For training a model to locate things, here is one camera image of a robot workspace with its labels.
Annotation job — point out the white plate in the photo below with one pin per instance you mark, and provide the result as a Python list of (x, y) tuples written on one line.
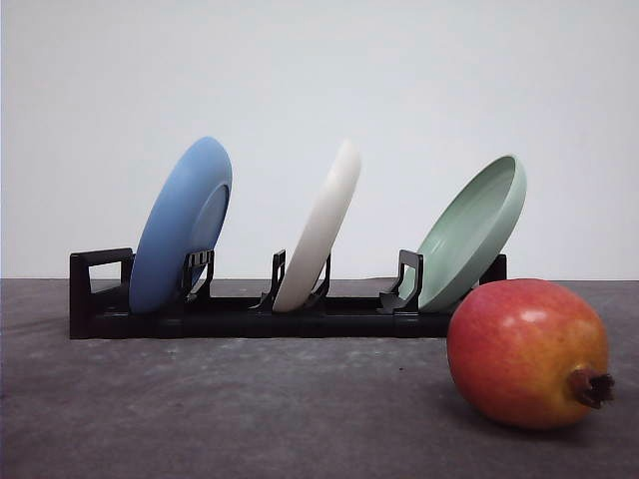
[(320, 232)]

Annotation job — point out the red yellow pomegranate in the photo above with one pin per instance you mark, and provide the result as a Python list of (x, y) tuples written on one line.
[(529, 353)]

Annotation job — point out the blue plate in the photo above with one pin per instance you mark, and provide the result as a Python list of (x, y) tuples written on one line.
[(186, 215)]

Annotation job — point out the green plate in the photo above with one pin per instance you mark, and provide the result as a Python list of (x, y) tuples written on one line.
[(469, 237)]

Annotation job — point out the black plate rack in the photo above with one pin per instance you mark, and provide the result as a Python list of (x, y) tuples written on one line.
[(100, 304)]

